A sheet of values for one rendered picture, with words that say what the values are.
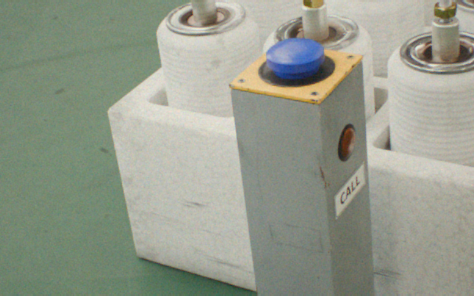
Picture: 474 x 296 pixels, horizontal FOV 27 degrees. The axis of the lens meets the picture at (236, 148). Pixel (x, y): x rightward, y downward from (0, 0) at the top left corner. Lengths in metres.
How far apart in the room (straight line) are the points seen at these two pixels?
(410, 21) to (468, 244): 0.24
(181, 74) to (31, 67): 0.61
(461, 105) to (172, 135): 0.27
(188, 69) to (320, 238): 0.27
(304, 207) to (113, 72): 0.78
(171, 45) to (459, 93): 0.27
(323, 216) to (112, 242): 0.43
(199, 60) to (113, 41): 0.64
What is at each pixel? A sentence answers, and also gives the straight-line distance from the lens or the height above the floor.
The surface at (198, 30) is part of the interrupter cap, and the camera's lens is 0.92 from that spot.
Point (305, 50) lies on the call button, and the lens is 0.69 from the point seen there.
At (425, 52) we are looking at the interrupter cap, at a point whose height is 0.25.
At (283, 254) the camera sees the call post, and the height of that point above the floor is 0.18.
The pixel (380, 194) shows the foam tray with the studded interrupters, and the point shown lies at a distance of 0.85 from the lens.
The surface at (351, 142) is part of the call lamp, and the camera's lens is 0.71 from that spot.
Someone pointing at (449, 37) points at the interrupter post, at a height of 0.27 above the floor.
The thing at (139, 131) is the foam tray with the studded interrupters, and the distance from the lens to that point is 0.96.
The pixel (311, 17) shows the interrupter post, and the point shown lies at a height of 0.27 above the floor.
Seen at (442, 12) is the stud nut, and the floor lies 0.29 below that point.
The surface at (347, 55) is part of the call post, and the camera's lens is 0.71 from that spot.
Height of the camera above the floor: 0.63
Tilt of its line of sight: 31 degrees down
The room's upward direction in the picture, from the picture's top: 7 degrees counter-clockwise
